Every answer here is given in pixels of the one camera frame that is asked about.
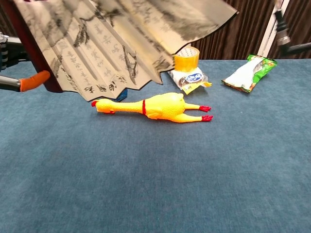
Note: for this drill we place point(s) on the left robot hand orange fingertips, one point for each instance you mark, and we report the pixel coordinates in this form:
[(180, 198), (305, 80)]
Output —
[(34, 80)]

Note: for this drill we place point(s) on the blue cookie box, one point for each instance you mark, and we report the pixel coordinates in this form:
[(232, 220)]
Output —
[(122, 95)]

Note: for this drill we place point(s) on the paper folding fan red ribs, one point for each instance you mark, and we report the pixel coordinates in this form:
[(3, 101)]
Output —
[(109, 43)]

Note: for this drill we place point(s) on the white screen frame post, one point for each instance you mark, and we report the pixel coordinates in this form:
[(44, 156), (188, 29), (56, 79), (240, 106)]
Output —
[(267, 36)]

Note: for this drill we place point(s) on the yellow rubber chicken toy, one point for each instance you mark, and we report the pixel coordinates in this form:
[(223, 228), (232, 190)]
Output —
[(160, 108)]

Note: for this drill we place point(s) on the white snack packet yellow tab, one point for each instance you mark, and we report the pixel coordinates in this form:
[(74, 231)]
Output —
[(189, 78)]

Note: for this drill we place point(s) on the yellow clear tape roll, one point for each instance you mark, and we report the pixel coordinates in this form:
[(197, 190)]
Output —
[(185, 61)]

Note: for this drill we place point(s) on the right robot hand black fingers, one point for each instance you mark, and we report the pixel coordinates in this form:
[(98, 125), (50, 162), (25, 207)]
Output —
[(283, 36)]

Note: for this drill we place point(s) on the blue felt table cover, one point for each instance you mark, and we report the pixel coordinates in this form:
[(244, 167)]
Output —
[(145, 170)]

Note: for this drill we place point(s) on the dark brown pleated curtain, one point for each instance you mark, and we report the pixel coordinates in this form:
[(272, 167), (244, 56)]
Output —
[(238, 36)]

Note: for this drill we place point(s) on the green white snack bag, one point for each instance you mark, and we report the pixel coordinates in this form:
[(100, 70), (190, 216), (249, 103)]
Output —
[(245, 75)]

